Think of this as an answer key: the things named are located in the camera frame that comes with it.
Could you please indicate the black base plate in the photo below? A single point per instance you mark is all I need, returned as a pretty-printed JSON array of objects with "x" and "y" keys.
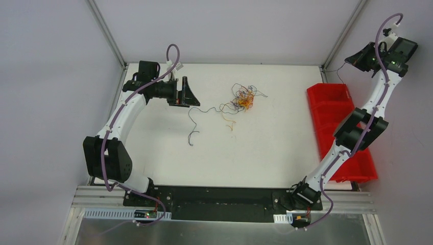
[{"x": 222, "y": 204}]

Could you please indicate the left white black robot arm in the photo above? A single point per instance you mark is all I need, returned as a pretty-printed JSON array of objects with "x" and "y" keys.
[{"x": 105, "y": 154}]

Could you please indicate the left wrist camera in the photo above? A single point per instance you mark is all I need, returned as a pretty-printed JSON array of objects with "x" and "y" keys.
[{"x": 173, "y": 69}]

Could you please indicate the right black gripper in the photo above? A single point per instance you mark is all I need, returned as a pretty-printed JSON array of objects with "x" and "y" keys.
[{"x": 366, "y": 57}]

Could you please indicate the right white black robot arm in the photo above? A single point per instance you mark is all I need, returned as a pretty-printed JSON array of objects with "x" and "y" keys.
[{"x": 388, "y": 60}]

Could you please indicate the aluminium frame rail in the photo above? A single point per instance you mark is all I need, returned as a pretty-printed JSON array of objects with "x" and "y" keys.
[{"x": 353, "y": 202}]

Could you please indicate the left white cable duct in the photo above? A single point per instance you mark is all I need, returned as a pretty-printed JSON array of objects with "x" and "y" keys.
[{"x": 126, "y": 214}]

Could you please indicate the right white cable duct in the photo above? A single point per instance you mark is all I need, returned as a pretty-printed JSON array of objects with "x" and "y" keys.
[{"x": 283, "y": 218}]

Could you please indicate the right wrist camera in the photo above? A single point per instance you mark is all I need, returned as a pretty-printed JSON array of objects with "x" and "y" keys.
[{"x": 389, "y": 36}]

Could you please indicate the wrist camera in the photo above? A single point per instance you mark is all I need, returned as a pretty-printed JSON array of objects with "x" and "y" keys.
[
  {"x": 173, "y": 69},
  {"x": 389, "y": 36}
]

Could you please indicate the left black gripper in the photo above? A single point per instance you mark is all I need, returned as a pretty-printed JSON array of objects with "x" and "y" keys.
[{"x": 179, "y": 92}]

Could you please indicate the white cable duct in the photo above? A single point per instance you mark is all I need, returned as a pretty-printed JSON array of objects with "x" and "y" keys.
[
  {"x": 283, "y": 218},
  {"x": 126, "y": 214}
]

